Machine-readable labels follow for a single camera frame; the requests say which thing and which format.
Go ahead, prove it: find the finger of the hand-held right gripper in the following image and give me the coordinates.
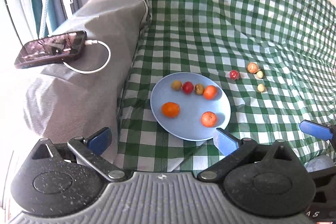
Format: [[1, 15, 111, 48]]
[[300, 120, 336, 141]]

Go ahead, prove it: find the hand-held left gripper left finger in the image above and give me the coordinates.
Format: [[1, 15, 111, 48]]
[[28, 127, 126, 182]]

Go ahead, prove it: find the blue plate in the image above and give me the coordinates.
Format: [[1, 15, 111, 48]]
[[150, 72, 231, 141]]

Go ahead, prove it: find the green checked bed sheet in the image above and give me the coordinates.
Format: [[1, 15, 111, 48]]
[[115, 0, 336, 172]]

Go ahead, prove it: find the black smartphone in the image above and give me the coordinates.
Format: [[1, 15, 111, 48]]
[[14, 30, 87, 69]]

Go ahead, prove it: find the blue denim cloth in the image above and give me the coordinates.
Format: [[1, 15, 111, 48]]
[[304, 155, 335, 173]]

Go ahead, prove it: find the grey pillow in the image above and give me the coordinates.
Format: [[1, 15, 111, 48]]
[[22, 0, 149, 161]]

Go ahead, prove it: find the white charging cable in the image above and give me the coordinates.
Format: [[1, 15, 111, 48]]
[[62, 40, 111, 74]]

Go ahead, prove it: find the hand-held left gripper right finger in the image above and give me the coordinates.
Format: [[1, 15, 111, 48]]
[[197, 128, 300, 183]]

